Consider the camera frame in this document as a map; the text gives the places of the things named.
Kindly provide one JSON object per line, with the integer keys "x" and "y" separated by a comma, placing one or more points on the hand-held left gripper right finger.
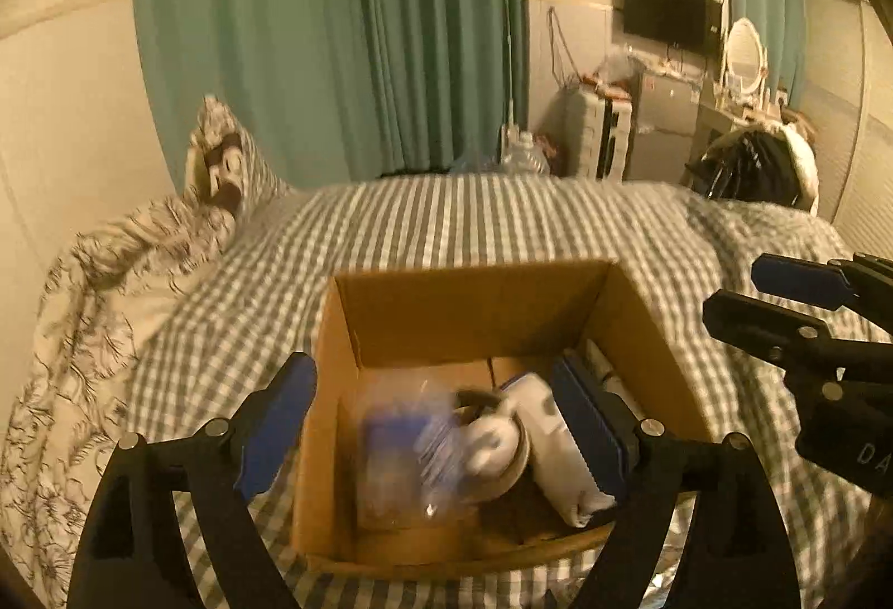
{"x": 587, "y": 420}

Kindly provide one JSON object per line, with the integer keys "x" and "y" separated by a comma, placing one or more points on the brown cardboard box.
{"x": 481, "y": 302}

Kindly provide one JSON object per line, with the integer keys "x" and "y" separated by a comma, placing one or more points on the black wall television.
{"x": 670, "y": 12}

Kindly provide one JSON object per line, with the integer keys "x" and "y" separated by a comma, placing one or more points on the wide green curtain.
{"x": 314, "y": 23}

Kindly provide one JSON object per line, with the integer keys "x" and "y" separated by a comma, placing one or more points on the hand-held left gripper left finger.
{"x": 278, "y": 424}

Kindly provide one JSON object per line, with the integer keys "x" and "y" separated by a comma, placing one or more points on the floral pillow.
{"x": 261, "y": 176}

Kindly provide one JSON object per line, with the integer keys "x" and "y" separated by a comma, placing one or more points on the silver foil sheet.
{"x": 663, "y": 546}

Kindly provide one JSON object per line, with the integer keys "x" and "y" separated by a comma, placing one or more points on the clear plastic water bottles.
{"x": 523, "y": 155}

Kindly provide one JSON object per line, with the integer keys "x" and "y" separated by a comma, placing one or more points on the floral white duvet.
{"x": 91, "y": 316}

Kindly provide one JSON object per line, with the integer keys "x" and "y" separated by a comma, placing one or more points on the brown white plush toy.
{"x": 223, "y": 169}

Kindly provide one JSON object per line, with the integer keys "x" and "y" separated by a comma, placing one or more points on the black bag on chair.
{"x": 753, "y": 162}

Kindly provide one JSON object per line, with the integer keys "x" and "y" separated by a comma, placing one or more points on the tape roll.
{"x": 499, "y": 441}

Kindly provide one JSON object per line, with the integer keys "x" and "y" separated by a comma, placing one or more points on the crumpled clear plastic bag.
{"x": 619, "y": 68}

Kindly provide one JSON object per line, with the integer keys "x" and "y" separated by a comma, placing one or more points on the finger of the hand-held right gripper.
{"x": 799, "y": 281}
{"x": 760, "y": 319}

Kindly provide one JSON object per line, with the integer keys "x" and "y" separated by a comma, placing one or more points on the clear plastic bag blue contents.
{"x": 411, "y": 448}

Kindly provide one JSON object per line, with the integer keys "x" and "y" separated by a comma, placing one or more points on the grey vanity desk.
{"x": 715, "y": 124}

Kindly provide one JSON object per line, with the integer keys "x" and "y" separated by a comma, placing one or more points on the oval white vanity mirror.
{"x": 744, "y": 54}

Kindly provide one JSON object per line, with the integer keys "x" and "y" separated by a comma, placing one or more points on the beige sliding wardrobe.
{"x": 848, "y": 106}

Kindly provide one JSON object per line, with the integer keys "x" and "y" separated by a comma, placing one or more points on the grey checkered bed sheet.
{"x": 446, "y": 218}

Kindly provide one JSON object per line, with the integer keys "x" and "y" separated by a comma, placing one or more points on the white soft packet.
{"x": 551, "y": 469}

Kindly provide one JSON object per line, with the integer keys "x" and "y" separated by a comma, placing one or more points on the silver small fridge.
{"x": 663, "y": 120}

